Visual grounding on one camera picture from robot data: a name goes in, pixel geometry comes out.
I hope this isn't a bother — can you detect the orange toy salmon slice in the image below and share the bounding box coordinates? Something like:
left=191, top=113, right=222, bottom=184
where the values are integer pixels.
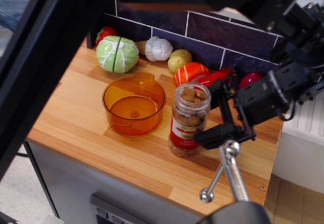
left=173, top=62, right=211, bottom=86

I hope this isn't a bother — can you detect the yellow toy potato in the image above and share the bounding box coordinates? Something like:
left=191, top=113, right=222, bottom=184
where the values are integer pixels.
left=168, top=49, right=192, bottom=72

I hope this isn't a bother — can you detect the grey toy stove cabinet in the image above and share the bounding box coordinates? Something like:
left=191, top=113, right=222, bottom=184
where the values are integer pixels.
left=23, top=141, right=200, bottom=223

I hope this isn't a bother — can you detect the green toy cabbage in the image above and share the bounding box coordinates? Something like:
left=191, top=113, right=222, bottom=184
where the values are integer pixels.
left=96, top=35, right=139, bottom=73

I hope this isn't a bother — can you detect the white toy garlic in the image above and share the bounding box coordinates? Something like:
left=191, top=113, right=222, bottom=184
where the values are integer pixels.
left=135, top=36, right=173, bottom=62

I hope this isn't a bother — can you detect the red toy strawberry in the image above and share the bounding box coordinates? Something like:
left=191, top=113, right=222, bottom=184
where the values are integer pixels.
left=96, top=26, right=118, bottom=45

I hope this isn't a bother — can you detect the clear almond jar red label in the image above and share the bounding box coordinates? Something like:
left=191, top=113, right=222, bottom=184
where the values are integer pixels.
left=169, top=82, right=211, bottom=158

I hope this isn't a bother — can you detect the white toy sink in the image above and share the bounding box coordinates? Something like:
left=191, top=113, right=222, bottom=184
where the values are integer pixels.
left=272, top=93, right=323, bottom=193

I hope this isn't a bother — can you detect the metal clamp screw handle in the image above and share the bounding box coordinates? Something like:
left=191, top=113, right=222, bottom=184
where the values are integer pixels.
left=200, top=139, right=251, bottom=203

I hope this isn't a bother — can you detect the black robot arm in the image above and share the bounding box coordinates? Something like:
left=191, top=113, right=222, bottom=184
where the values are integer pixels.
left=1, top=0, right=323, bottom=174

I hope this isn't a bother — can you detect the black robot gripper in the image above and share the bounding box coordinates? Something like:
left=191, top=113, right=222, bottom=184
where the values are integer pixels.
left=194, top=70, right=291, bottom=150

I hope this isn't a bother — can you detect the orange transparent plastic pot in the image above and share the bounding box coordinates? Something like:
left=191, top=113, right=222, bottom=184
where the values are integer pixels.
left=102, top=72, right=166, bottom=136

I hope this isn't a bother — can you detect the red toy chili pepper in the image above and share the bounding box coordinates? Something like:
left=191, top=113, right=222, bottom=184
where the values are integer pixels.
left=198, top=67, right=235, bottom=87

